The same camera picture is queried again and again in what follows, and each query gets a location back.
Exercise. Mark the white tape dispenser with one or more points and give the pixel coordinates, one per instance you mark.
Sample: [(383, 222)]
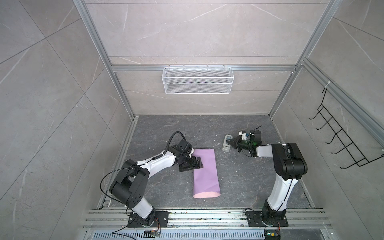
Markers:
[(226, 147)]

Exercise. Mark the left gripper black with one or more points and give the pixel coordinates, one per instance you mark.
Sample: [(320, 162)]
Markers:
[(194, 165)]

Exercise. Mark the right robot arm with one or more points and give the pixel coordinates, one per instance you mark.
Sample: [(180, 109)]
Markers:
[(289, 165)]

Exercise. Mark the aluminium rail base frame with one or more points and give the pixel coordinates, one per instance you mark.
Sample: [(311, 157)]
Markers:
[(205, 224)]

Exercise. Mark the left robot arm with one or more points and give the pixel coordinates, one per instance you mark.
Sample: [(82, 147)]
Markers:
[(131, 181)]

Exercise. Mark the green connector board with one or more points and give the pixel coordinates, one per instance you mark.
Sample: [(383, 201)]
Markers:
[(272, 235)]

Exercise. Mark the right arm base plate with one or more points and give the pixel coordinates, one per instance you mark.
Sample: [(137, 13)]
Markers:
[(267, 219)]

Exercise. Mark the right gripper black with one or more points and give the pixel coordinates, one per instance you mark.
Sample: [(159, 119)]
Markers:
[(236, 144)]

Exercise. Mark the pink wrapping paper sheet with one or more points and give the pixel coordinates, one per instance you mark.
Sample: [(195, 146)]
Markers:
[(206, 181)]

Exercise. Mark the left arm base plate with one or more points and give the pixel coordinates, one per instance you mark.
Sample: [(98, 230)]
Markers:
[(154, 220)]

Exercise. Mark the black wire hook rack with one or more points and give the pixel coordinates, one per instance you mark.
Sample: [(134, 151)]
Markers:
[(339, 133)]

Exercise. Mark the white wire mesh basket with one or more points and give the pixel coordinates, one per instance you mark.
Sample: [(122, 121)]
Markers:
[(197, 80)]

